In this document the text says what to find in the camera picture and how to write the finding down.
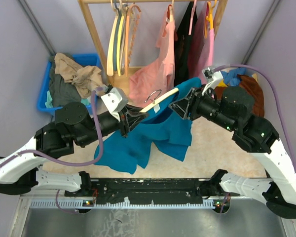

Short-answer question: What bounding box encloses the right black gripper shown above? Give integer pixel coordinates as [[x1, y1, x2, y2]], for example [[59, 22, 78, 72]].
[[168, 83, 237, 132]]

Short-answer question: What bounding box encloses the cream plastic hanger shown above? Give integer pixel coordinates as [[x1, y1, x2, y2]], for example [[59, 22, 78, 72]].
[[140, 87, 179, 113]]

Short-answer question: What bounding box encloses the teal blue t shirt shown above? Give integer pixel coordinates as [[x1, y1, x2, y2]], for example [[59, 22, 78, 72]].
[[96, 78, 201, 174]]

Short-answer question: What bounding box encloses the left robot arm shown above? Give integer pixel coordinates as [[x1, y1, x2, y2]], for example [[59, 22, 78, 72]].
[[0, 102, 148, 197]]

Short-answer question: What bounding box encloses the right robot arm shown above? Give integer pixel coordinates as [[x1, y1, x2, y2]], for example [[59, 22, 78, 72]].
[[169, 87, 296, 219]]

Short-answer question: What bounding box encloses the salmon pink t shirt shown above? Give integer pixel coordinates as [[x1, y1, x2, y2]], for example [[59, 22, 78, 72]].
[[129, 14, 175, 107]]

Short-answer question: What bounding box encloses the black t shirt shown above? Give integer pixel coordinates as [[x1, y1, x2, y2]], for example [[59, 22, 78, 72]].
[[174, 2, 197, 86]]

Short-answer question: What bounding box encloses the beige t shirt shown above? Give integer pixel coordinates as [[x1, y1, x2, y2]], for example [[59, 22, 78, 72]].
[[54, 53, 105, 99]]

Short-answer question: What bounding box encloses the brown t shirt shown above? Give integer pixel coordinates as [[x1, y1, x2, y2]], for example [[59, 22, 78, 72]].
[[211, 74, 264, 118]]

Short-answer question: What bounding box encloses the dark grey t shirt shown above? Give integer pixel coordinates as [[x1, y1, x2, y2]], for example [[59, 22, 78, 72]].
[[49, 57, 81, 107]]

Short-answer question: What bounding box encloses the yellow hanger with shirt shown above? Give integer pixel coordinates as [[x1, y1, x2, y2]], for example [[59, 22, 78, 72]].
[[203, 0, 218, 38]]

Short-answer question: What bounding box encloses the beige hanger with shirt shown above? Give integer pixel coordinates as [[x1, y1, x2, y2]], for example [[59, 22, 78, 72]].
[[166, 0, 174, 23]]

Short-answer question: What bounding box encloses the pink hanger with shirt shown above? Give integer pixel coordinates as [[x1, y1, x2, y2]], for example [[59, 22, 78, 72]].
[[188, 0, 197, 36]]

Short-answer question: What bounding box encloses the orange plastic hanger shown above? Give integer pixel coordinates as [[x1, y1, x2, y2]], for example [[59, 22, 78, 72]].
[[125, 3, 142, 76]]

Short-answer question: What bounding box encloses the yellow cloth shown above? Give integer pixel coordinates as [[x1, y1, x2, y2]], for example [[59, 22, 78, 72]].
[[218, 74, 258, 87]]

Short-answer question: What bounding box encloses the wooden clothes rack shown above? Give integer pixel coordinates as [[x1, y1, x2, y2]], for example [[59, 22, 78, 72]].
[[78, 0, 227, 95]]

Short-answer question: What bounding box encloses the light blue cloth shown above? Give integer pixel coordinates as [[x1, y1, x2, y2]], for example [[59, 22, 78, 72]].
[[221, 67, 246, 86]]

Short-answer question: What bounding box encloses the blue plastic bin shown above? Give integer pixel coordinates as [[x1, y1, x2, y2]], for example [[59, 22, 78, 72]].
[[37, 53, 101, 117]]

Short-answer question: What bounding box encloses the mint green cloth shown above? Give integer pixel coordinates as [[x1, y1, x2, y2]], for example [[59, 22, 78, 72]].
[[44, 90, 78, 108]]

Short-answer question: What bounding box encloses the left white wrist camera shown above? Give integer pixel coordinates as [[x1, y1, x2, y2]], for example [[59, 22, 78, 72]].
[[101, 87, 128, 122]]

